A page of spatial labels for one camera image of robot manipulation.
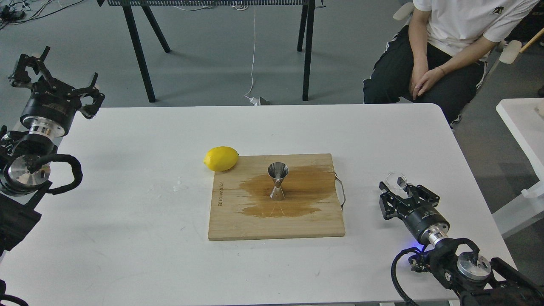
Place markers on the seated person white shirt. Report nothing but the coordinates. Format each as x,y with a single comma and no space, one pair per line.
439,56

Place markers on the yellow lemon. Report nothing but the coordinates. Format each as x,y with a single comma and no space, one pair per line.
219,159

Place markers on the black metal frame table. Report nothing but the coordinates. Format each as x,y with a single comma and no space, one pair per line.
218,35

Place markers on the clear glass measuring cup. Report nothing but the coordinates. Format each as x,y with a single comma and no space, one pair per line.
395,181

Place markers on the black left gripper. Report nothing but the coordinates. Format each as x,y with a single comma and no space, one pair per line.
49,108

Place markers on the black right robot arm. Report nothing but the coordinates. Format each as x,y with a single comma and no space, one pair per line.
455,263

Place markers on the wooden cutting board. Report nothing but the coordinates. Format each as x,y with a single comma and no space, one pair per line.
241,207

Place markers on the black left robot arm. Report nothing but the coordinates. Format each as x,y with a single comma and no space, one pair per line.
26,155

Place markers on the steel double jigger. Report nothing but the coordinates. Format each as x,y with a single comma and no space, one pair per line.
278,171

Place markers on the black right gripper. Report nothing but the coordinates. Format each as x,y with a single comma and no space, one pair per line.
419,215

